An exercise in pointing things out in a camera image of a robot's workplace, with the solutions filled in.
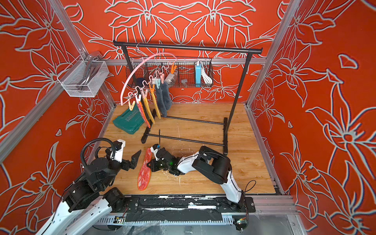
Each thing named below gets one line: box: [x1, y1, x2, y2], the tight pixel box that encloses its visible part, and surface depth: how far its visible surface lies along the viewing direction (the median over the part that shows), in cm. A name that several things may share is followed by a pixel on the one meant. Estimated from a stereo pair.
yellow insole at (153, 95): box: [151, 90, 162, 119], surface depth 85 cm
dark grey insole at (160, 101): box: [155, 86, 167, 118], surface depth 87 cm
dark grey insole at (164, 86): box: [160, 81, 172, 111], surface depth 89 cm
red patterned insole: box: [137, 147, 152, 191], surface depth 83 cm
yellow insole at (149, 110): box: [142, 96, 156, 125], surface depth 82 cm
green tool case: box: [112, 103, 145, 135], surface depth 106 cm
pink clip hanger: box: [120, 52, 178, 111], surface depth 77 cm
